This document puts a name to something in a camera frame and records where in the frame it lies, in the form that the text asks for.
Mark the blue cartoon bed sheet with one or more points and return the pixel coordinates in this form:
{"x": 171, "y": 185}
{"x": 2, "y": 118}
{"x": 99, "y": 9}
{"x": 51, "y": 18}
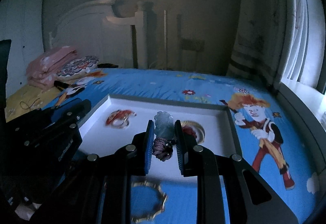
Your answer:
{"x": 269, "y": 141}

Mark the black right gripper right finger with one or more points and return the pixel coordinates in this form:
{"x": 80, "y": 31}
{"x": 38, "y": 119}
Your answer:
{"x": 193, "y": 159}

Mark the white wooden headboard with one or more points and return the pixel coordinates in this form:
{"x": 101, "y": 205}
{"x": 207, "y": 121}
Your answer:
{"x": 94, "y": 29}

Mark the patterned round pillow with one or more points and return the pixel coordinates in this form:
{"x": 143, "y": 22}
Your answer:
{"x": 77, "y": 68}

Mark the gold bangle with red cord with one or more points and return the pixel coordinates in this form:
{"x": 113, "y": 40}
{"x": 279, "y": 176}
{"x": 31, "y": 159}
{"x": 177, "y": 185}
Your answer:
{"x": 195, "y": 129}

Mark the left hand holding gripper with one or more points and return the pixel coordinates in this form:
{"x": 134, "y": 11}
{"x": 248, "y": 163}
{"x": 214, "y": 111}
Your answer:
{"x": 26, "y": 212}

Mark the grey jade pendant with tassel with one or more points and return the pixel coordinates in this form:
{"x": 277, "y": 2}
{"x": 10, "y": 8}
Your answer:
{"x": 163, "y": 137}

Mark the grey patterned curtain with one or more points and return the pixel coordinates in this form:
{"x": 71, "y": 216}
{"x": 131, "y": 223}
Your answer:
{"x": 264, "y": 40}

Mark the white wardrobe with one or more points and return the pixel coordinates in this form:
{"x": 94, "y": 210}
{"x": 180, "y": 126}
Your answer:
{"x": 21, "y": 22}

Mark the gold scalloped bangle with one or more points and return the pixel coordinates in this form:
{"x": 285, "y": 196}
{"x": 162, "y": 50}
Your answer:
{"x": 147, "y": 201}

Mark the yellow bed sheet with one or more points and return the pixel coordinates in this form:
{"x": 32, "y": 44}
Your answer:
{"x": 28, "y": 98}

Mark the folded pink blanket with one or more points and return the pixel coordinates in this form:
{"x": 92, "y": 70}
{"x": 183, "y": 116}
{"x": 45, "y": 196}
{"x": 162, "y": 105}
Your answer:
{"x": 42, "y": 71}

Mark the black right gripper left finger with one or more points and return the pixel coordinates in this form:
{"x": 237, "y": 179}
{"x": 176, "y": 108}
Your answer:
{"x": 135, "y": 158}

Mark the grey shallow tray white inside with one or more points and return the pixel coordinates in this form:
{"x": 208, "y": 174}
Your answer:
{"x": 113, "y": 122}

